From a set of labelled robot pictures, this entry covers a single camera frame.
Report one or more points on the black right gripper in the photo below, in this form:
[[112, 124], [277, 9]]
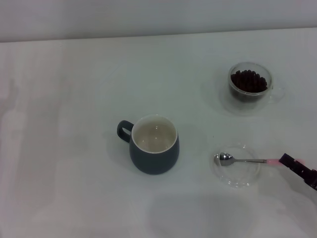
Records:
[[311, 181]]

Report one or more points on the clear glass cup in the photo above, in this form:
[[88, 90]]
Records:
[[247, 98]]

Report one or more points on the dark teal ceramic mug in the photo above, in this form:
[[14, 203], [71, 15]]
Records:
[[154, 161]]

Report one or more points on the clear glass saucer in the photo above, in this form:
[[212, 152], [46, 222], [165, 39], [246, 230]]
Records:
[[240, 176]]

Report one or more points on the heap of coffee beans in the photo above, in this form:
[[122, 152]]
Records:
[[248, 80]]

